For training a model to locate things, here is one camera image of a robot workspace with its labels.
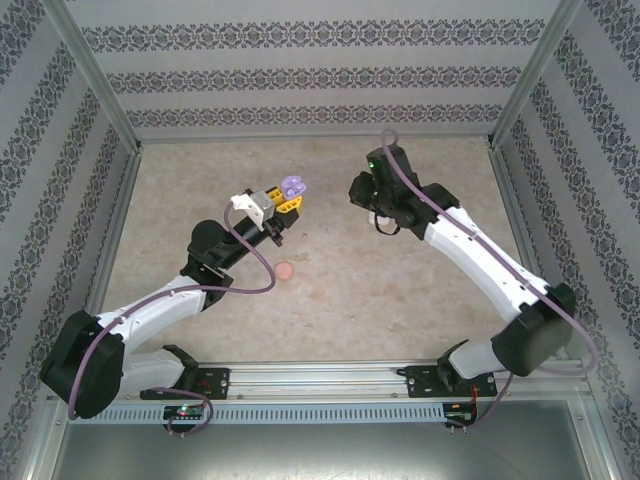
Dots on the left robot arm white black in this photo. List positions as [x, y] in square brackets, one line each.
[165, 312]

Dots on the right aluminium frame post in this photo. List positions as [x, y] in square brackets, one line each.
[537, 70]

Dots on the left aluminium frame post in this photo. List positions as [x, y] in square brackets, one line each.
[90, 70]

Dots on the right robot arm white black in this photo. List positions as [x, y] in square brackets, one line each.
[475, 265]

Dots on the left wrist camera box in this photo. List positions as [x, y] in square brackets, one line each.
[250, 207]

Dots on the purple round charging case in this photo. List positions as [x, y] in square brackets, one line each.
[292, 185]

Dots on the aluminium side rail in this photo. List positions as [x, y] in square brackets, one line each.
[512, 210]
[119, 210]

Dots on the right aluminium side rail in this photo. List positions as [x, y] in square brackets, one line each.
[512, 210]

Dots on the pink round charging case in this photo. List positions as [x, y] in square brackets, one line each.
[285, 270]

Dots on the aluminium frame post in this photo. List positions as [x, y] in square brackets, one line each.
[537, 70]
[90, 70]

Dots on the left aluminium side rail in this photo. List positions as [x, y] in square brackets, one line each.
[119, 210]

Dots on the aluminium mounting rail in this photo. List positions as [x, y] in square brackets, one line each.
[320, 380]

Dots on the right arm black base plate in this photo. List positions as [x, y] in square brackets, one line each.
[417, 382]

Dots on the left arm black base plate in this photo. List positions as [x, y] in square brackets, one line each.
[217, 382]

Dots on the grey metal sheet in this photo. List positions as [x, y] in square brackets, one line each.
[320, 450]

